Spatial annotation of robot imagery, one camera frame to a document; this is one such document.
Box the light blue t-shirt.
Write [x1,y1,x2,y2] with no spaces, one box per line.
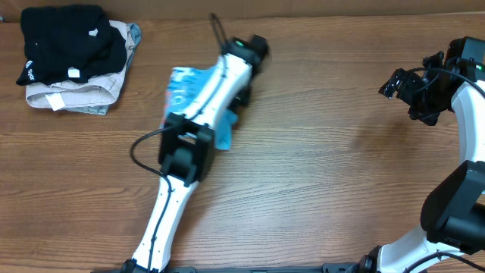
[160,67,238,151]

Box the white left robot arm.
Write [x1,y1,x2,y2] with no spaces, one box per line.
[120,35,269,272]

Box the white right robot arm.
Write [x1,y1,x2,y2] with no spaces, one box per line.
[347,36,484,273]

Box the beige folded garment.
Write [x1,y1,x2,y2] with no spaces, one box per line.
[26,20,127,111]

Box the black folded garment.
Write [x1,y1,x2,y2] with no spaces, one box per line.
[16,5,127,86]

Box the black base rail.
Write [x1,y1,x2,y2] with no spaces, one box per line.
[90,262,365,273]

